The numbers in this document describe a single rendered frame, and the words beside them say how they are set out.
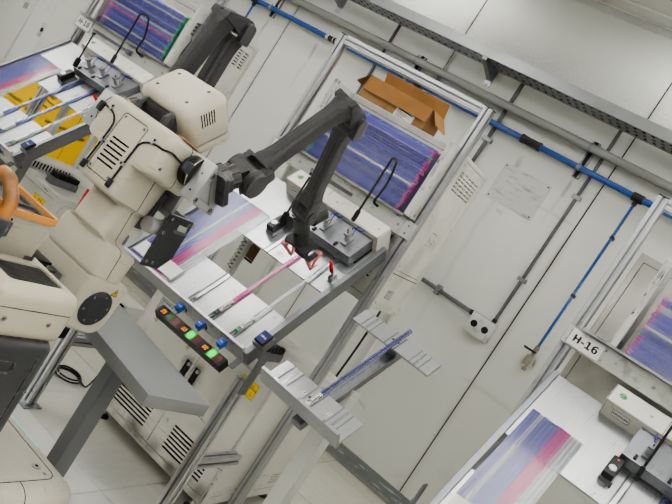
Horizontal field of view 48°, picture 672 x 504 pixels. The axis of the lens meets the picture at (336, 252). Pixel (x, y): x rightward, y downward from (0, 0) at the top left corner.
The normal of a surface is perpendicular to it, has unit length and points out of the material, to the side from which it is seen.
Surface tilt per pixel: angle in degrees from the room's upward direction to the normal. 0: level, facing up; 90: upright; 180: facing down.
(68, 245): 82
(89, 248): 82
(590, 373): 90
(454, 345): 90
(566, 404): 44
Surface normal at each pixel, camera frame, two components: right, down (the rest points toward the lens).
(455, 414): -0.43, -0.19
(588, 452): 0.08, -0.74
